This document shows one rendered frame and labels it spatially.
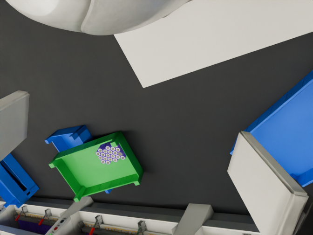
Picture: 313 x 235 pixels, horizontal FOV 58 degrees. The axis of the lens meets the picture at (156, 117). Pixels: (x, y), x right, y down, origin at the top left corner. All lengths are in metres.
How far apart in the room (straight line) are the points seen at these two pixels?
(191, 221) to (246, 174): 0.92
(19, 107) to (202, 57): 0.35
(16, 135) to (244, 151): 0.13
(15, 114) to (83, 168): 1.06
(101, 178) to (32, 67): 0.52
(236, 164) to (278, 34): 0.28
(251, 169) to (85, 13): 0.15
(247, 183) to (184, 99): 0.69
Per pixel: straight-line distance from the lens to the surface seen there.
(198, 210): 1.11
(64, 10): 0.21
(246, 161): 0.17
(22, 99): 0.17
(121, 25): 0.24
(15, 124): 0.17
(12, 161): 1.88
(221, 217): 1.11
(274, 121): 0.79
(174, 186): 1.12
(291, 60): 0.71
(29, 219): 1.96
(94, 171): 1.21
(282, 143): 0.83
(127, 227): 1.30
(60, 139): 1.34
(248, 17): 0.43
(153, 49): 0.51
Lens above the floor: 0.65
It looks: 45 degrees down
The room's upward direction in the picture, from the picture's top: 139 degrees counter-clockwise
